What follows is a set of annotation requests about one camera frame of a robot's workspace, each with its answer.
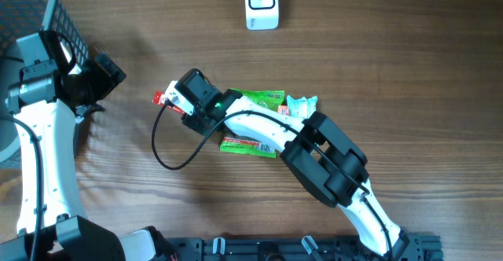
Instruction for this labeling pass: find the red chocolate bar wrapper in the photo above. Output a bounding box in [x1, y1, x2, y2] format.
[152, 91, 185, 115]

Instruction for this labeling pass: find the green gummy candy bag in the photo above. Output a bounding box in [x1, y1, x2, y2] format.
[219, 90, 285, 158]

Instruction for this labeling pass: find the mint green wipes packet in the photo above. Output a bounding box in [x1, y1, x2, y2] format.
[286, 95, 318, 119]

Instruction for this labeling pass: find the small orange white box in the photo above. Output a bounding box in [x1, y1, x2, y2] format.
[277, 105, 291, 116]

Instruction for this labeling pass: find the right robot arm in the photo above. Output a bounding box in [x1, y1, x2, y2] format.
[166, 68, 407, 260]

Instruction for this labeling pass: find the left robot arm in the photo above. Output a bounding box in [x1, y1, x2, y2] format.
[1, 31, 173, 260]

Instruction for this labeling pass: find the white barcode scanner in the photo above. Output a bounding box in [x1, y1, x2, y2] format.
[244, 0, 279, 31]

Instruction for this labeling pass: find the grey mesh plastic basket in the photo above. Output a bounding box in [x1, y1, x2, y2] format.
[0, 0, 90, 170]

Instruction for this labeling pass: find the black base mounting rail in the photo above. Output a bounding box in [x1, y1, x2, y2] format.
[167, 234, 444, 261]

